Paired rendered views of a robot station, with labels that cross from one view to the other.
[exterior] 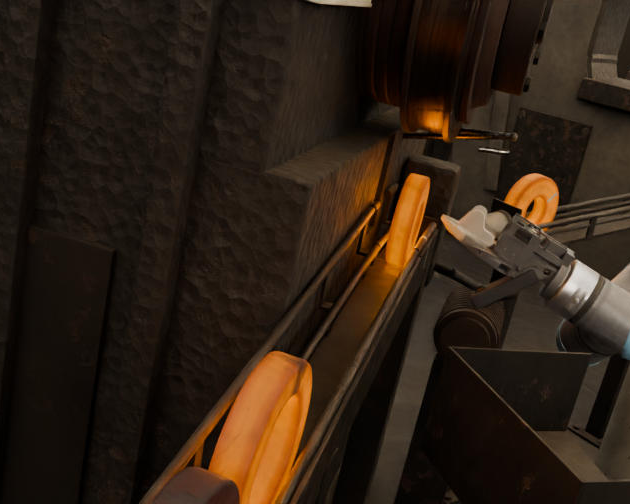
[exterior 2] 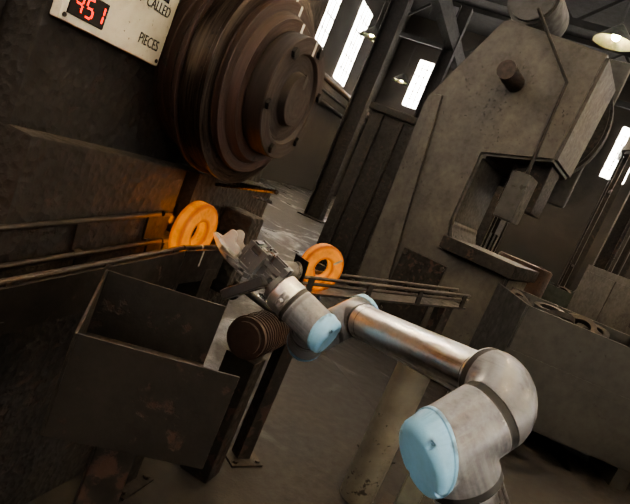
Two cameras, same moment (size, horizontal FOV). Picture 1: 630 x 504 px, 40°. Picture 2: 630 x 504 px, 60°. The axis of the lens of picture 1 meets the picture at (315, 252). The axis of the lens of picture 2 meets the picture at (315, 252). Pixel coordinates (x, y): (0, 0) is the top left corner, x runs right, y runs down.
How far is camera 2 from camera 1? 0.57 m
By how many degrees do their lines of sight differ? 11
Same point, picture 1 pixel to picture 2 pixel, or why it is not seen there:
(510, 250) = (247, 259)
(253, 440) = not seen: outside the picture
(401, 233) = (176, 233)
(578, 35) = (446, 208)
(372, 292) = not seen: hidden behind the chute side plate
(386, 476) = not seen: hidden behind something
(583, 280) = (289, 287)
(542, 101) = (419, 246)
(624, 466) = (366, 467)
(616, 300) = (308, 305)
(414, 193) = (192, 209)
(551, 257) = (273, 269)
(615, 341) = (303, 334)
